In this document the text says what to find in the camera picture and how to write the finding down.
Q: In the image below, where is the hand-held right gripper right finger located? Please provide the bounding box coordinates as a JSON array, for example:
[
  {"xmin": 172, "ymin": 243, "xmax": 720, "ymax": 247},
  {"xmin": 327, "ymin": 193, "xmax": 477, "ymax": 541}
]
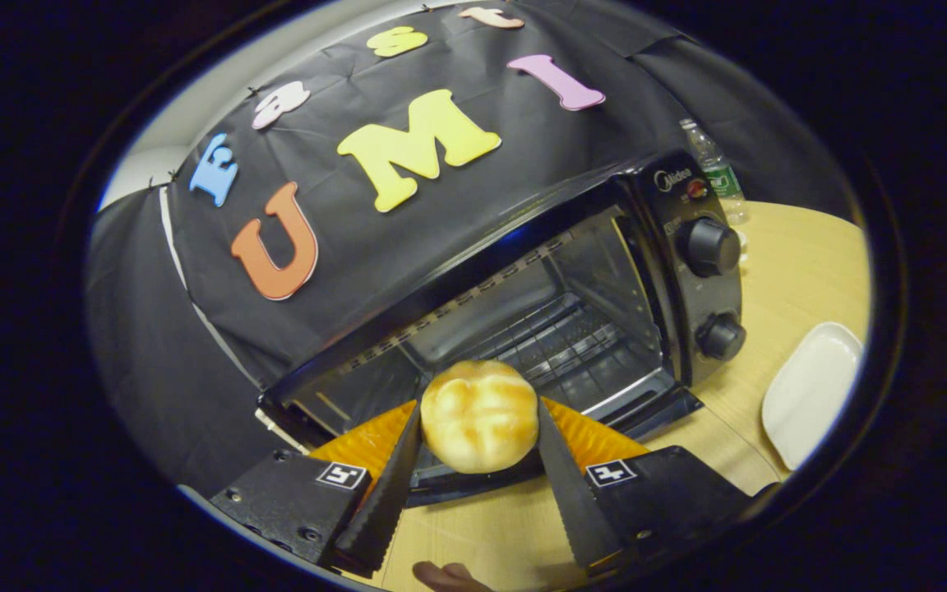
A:
[{"xmin": 536, "ymin": 396, "xmax": 758, "ymax": 578}]

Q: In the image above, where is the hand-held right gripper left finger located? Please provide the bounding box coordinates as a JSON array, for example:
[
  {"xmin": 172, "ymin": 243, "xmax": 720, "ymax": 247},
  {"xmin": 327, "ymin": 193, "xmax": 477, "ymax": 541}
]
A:
[{"xmin": 209, "ymin": 400, "xmax": 425, "ymax": 578}]

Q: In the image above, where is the round bread bun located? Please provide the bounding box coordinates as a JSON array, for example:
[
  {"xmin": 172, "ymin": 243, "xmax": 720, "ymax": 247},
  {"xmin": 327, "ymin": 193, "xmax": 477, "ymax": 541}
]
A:
[{"xmin": 420, "ymin": 359, "xmax": 540, "ymax": 475}]

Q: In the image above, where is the black electric oven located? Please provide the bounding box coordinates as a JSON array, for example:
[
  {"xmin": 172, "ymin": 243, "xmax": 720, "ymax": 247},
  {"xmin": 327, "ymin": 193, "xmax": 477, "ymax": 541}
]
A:
[{"xmin": 256, "ymin": 148, "xmax": 747, "ymax": 506}]

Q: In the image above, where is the white square plate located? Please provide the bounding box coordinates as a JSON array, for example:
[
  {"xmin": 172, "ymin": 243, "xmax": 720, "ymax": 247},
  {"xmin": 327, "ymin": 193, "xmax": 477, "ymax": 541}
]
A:
[{"xmin": 761, "ymin": 321, "xmax": 863, "ymax": 471}]

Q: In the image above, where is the clear water bottle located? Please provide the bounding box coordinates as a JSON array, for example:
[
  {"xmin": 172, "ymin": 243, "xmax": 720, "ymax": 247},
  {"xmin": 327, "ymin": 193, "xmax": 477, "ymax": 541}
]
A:
[{"xmin": 679, "ymin": 118, "xmax": 750, "ymax": 227}]

